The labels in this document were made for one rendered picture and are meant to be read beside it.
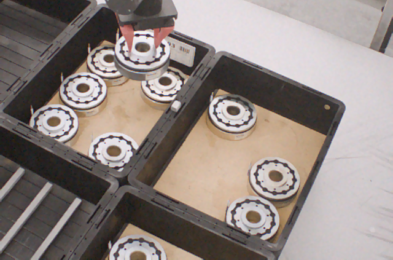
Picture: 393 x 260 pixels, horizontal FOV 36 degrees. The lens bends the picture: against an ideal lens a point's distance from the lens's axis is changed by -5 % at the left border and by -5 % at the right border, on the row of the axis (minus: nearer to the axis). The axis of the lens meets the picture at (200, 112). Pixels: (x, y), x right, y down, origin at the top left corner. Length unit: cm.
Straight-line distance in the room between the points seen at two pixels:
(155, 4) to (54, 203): 42
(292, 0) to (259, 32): 133
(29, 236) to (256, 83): 57
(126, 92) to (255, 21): 56
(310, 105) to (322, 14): 175
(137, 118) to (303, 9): 184
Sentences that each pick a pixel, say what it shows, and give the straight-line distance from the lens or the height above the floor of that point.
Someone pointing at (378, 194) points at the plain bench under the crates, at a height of 70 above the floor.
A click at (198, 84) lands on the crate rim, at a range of 126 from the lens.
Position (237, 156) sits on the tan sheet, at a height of 83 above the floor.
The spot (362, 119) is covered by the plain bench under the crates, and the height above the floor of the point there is 70.
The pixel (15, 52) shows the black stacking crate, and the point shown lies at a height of 83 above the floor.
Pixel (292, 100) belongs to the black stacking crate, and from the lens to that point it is 133.
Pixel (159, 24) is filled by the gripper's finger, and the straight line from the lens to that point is 107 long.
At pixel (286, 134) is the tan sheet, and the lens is 134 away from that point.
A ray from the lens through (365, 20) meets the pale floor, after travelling 311.
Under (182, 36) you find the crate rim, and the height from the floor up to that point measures 93.
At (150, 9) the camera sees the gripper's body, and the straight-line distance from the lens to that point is 105.
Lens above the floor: 183
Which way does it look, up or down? 48 degrees down
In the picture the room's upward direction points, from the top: 10 degrees clockwise
